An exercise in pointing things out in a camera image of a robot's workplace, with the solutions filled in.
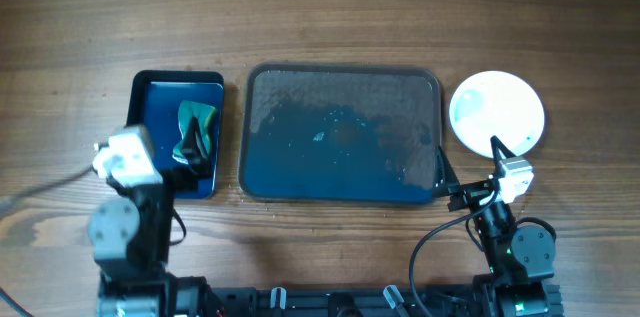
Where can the green and yellow sponge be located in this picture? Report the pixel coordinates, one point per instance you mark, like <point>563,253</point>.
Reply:
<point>205,115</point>

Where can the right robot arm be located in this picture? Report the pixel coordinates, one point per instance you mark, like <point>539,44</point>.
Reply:
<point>519,252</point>

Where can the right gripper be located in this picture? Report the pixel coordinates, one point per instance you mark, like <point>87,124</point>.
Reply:
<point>447,178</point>

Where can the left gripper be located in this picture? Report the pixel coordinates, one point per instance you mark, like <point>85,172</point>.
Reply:
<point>194,152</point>

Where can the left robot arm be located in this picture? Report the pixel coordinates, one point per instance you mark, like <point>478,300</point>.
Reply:
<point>131,234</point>

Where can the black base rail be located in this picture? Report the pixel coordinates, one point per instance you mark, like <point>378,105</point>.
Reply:
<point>440,300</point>

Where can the dark brown serving tray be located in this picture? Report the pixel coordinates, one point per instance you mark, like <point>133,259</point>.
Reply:
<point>341,133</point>

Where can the white plate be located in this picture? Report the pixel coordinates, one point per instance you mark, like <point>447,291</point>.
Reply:
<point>496,103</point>

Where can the small black water tray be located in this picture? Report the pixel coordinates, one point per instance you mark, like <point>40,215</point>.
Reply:
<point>155,102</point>

